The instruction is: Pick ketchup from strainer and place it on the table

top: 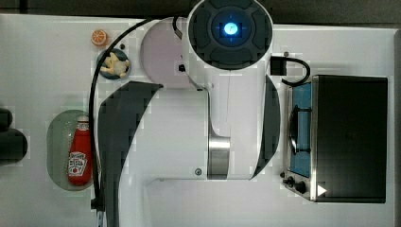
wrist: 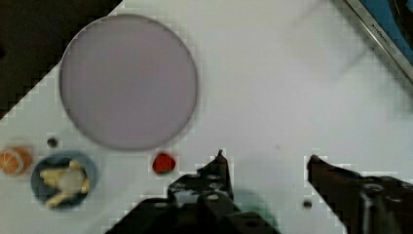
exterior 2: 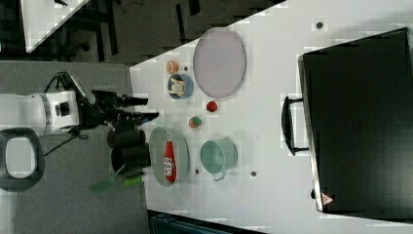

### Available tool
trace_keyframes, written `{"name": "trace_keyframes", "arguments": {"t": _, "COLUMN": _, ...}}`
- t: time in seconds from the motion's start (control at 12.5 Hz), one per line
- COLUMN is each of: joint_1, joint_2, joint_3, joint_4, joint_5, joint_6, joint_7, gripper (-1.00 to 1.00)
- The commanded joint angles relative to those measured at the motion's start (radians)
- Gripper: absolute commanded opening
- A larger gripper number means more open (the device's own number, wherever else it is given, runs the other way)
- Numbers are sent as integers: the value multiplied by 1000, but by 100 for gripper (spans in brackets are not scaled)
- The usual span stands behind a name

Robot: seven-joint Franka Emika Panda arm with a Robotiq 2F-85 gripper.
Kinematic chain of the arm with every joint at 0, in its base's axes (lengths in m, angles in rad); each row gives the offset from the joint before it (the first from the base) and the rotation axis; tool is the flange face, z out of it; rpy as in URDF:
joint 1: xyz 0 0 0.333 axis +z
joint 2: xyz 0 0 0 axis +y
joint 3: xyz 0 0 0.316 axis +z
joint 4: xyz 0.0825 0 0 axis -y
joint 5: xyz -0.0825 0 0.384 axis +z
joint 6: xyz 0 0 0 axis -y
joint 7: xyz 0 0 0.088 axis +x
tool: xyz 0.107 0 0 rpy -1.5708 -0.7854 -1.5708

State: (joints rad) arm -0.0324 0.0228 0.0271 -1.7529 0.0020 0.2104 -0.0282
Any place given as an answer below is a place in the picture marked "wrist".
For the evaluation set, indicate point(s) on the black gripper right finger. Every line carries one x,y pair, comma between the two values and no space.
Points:
364,204

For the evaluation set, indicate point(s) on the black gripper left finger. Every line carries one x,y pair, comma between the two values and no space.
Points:
199,203

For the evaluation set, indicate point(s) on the red toy strawberry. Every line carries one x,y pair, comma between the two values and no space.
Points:
163,164

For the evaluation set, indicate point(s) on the yellow toy food pieces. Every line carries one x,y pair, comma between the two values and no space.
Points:
69,182

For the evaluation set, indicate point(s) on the large lilac round plate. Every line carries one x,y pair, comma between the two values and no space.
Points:
128,82

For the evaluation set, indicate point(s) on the blue bowl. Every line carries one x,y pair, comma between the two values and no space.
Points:
43,192

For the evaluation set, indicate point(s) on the silver toaster oven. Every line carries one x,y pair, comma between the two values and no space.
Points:
390,24

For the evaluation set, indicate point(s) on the toy orange slice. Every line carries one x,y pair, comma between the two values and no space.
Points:
14,161

